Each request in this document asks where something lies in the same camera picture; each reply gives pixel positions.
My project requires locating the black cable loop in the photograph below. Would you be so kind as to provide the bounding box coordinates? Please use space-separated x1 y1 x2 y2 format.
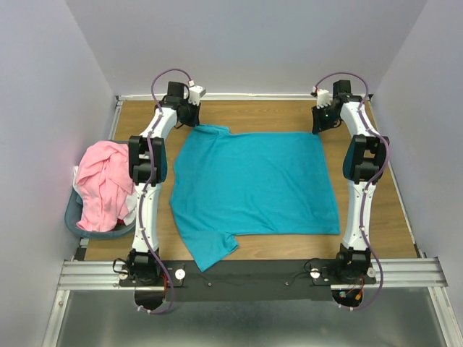
112 257 129 278

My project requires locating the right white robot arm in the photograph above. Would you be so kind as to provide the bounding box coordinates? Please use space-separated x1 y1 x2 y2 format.
311 80 389 283

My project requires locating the pink t shirt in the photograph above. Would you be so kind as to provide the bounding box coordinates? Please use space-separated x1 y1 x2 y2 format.
74 140 135 233

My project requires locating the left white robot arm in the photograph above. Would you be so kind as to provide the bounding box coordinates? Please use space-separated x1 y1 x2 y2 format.
123 80 205 286

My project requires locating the purple cable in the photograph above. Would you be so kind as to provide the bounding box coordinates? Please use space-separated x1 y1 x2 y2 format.
311 72 391 312
135 67 195 314

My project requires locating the aluminium rail frame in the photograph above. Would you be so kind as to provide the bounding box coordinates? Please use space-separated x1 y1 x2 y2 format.
41 92 463 347

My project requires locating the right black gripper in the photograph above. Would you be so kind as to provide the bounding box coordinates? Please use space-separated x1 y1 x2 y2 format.
310 103 339 134

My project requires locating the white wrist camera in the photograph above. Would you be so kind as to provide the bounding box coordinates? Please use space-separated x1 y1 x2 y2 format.
188 85 206 106
315 89 331 109

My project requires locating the teal t shirt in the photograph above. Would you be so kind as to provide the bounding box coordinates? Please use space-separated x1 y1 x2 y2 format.
170 125 340 271

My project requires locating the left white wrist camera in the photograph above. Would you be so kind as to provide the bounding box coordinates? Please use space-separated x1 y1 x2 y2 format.
188 85 206 106

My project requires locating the blue plastic laundry basket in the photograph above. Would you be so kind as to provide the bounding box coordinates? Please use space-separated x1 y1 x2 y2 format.
64 137 135 241

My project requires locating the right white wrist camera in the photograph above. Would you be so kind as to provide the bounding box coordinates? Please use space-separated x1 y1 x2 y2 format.
315 89 331 109

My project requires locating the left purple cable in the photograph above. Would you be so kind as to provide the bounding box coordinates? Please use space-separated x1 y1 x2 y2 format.
135 67 195 314

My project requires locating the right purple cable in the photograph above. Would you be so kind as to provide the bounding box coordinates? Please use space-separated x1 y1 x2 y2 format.
311 72 391 312

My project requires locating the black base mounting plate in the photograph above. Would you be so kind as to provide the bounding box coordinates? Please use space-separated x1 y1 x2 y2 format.
113 258 376 304

